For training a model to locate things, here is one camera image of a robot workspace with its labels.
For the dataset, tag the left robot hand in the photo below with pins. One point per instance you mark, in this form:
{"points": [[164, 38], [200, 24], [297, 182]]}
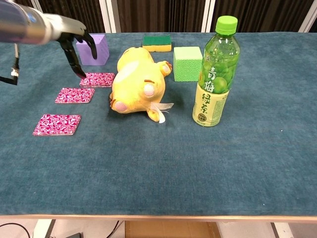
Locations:
{"points": [[64, 27]]}

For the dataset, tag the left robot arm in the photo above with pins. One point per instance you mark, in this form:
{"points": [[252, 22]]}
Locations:
{"points": [[19, 24]]}

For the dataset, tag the dark pleated curtain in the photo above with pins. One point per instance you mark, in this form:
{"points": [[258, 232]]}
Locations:
{"points": [[267, 15], [161, 15], [74, 10]]}

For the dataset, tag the purple foam cube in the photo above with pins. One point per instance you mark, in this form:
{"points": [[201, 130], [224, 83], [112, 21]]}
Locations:
{"points": [[102, 49]]}

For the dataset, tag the yellow plush toy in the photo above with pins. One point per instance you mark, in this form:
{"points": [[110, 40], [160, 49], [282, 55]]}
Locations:
{"points": [[135, 79]]}

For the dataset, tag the green and yellow sponge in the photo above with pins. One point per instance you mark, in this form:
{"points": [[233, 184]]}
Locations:
{"points": [[157, 43]]}

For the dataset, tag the green foam cube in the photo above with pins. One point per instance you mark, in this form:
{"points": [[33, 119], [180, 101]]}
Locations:
{"points": [[187, 65]]}

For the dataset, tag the green tea bottle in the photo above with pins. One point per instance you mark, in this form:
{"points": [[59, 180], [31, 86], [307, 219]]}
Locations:
{"points": [[215, 81]]}

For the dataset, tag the teal table cloth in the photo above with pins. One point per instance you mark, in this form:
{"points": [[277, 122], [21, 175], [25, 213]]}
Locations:
{"points": [[158, 168]]}

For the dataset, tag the white table leg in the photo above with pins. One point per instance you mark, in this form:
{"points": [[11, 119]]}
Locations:
{"points": [[281, 230], [43, 229]]}

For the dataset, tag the black floor device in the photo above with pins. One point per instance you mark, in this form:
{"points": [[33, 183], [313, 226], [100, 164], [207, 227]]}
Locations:
{"points": [[73, 235]]}

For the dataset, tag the cardboard box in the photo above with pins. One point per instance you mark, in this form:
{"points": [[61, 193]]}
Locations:
{"points": [[168, 230]]}

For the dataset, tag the white frame post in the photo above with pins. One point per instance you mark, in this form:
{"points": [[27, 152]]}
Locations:
{"points": [[208, 16], [44, 8], [309, 17], [110, 16]]}

